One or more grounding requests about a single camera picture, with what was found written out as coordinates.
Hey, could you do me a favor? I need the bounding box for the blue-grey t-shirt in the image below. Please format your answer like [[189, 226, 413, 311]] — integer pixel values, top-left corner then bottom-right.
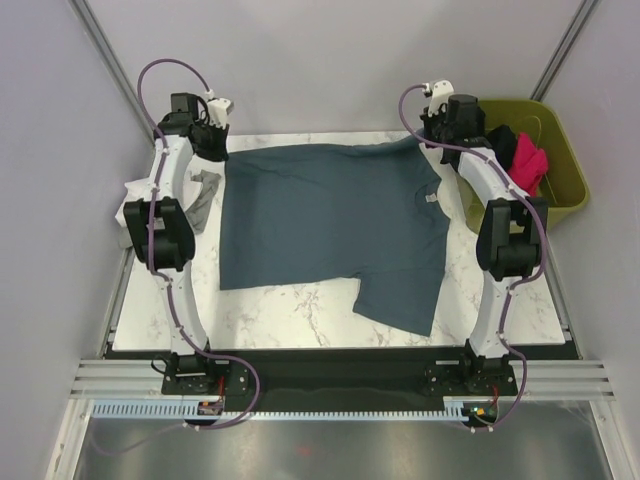
[[219, 138, 449, 336]]

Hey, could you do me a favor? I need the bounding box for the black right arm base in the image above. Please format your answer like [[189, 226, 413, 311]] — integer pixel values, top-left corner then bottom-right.
[[425, 359, 518, 397]]

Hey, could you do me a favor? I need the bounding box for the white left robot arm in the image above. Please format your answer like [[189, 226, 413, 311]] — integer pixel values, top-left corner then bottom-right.
[[123, 91, 233, 356]]

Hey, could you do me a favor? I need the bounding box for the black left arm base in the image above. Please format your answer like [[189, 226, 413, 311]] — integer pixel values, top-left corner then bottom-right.
[[161, 353, 255, 397]]

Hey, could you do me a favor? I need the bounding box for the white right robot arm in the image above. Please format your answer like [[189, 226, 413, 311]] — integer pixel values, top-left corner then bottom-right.
[[421, 91, 549, 359]]

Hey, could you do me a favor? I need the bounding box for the black t-shirt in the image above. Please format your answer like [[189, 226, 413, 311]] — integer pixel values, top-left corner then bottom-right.
[[485, 124, 517, 171]]

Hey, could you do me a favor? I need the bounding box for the pink t-shirt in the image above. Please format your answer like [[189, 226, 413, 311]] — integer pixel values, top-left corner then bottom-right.
[[508, 133, 549, 197]]

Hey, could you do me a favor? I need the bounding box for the olive green plastic bin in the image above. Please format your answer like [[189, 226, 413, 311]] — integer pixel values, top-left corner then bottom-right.
[[479, 99, 589, 230]]

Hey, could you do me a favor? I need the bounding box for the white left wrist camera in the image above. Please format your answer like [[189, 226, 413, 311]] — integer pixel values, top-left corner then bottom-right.
[[205, 89, 234, 129]]

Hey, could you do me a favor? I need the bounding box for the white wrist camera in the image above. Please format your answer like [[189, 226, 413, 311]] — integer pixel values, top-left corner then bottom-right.
[[422, 80, 454, 117], [205, 89, 234, 129]]

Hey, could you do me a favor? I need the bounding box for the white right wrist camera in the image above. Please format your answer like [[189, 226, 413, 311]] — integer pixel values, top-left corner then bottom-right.
[[422, 80, 454, 117]]

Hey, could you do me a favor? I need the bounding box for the left aluminium corner post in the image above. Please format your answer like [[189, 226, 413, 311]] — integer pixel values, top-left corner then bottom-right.
[[68, 0, 153, 145]]

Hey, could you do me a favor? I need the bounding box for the aluminium corner post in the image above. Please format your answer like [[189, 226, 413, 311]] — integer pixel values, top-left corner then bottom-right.
[[68, 0, 153, 145], [530, 0, 601, 102]]

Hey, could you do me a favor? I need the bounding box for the right aluminium corner post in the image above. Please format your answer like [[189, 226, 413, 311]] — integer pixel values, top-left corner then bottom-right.
[[530, 0, 601, 102]]

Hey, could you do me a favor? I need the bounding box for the aluminium frame rail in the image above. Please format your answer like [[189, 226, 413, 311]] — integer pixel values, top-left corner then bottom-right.
[[70, 360, 614, 401]]

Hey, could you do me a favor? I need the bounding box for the light blue cable duct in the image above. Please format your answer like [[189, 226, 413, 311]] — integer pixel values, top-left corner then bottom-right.
[[91, 397, 479, 422]]

